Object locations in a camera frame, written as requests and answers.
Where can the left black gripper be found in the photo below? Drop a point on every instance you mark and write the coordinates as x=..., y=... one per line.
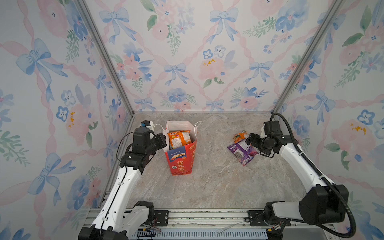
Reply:
x=161, y=140

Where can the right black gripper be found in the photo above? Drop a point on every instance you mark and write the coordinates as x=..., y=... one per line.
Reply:
x=254, y=143

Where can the purple snack bag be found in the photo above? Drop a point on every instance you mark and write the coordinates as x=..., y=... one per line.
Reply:
x=243, y=152

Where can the orange snack bag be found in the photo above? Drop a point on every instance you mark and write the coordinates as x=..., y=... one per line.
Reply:
x=240, y=136
x=179, y=139

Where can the red paper gift bag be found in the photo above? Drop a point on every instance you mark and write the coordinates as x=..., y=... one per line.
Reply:
x=181, y=160

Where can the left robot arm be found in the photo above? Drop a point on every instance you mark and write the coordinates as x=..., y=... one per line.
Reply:
x=112, y=222

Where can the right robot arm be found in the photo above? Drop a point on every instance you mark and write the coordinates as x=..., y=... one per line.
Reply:
x=322, y=203

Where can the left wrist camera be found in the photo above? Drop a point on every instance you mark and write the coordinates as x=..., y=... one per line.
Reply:
x=148, y=124

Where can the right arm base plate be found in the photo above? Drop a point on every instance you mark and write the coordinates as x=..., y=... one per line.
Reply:
x=258, y=218

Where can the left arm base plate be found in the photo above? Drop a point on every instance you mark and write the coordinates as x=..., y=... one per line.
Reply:
x=159, y=218

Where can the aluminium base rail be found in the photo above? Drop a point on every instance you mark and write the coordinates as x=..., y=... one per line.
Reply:
x=220, y=224

